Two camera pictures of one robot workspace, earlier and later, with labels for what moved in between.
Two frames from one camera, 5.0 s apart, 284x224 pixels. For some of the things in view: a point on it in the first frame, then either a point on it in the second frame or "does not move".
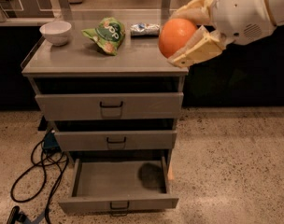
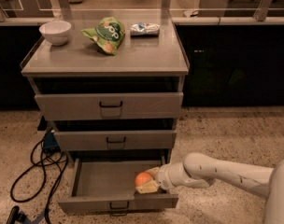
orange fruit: (173, 34) to (141, 176)
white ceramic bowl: (56, 32) does not move
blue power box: (50, 145) does not move
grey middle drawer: (114, 138) does not move
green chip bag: (107, 35) does not move
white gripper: (240, 14) to (163, 175)
